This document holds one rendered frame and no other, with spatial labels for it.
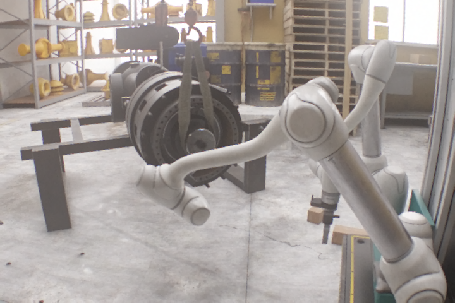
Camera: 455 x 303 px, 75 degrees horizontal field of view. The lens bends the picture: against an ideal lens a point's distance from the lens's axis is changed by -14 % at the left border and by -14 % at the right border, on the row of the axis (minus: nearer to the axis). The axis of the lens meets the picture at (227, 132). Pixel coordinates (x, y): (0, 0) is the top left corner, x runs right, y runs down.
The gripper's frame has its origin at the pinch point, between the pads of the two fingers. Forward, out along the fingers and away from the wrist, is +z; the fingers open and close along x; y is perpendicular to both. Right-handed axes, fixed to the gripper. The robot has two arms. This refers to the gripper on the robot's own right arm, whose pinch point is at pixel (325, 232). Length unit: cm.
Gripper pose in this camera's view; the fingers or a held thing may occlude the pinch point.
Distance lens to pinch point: 169.6
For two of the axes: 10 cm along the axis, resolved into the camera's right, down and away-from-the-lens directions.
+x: 3.2, -2.4, 9.2
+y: 9.5, 0.8, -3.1
